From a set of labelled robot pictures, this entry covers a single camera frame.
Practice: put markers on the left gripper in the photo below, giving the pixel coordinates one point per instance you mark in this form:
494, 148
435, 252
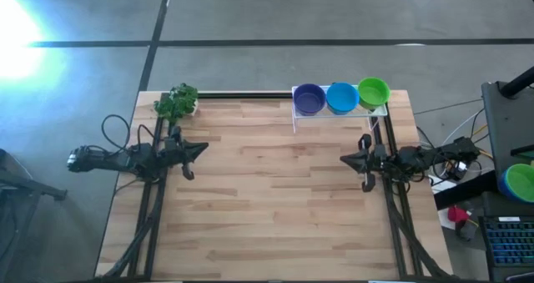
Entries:
177, 149

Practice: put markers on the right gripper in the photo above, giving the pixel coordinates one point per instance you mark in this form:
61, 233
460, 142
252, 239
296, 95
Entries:
377, 160

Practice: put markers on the blue plastic mini bowl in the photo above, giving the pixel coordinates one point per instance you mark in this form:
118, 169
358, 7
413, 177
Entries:
342, 98

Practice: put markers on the green plastic mini bowl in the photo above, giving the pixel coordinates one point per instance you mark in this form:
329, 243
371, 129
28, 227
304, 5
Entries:
374, 92

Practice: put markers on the purple plastic mini bowl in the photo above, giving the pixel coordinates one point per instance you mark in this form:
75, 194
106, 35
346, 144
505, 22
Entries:
309, 99

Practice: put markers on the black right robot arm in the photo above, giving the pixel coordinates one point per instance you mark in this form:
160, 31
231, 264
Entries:
411, 158

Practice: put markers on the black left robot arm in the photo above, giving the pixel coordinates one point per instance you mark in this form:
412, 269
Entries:
125, 160

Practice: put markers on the green artificial plant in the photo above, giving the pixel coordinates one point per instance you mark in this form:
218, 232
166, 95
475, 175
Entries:
177, 101

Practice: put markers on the white paper sheet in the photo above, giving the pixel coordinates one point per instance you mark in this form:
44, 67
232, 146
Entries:
442, 185
443, 221

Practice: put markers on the black beam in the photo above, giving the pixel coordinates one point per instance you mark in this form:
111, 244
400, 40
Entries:
463, 189

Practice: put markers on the small red object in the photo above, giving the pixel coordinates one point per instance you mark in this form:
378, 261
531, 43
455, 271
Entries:
456, 214

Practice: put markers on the small black device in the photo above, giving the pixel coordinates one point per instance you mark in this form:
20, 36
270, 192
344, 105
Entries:
466, 230

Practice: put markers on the blue plastic spare bowl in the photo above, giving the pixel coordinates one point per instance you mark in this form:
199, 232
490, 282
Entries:
502, 185

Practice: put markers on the dark grey side desk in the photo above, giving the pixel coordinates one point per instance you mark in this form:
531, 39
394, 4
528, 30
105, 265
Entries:
509, 120

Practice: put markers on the dark grey chair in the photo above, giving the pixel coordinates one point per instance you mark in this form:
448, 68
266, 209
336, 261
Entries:
41, 190

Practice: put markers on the green plastic spare bowl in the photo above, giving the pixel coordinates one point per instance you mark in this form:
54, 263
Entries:
523, 180

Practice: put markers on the backlit black keyboard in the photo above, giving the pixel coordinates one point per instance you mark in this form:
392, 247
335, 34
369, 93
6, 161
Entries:
509, 241

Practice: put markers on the black pole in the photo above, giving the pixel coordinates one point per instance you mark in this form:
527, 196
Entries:
519, 82

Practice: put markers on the black aluminium frame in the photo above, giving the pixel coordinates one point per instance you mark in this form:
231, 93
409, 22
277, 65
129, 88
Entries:
250, 95

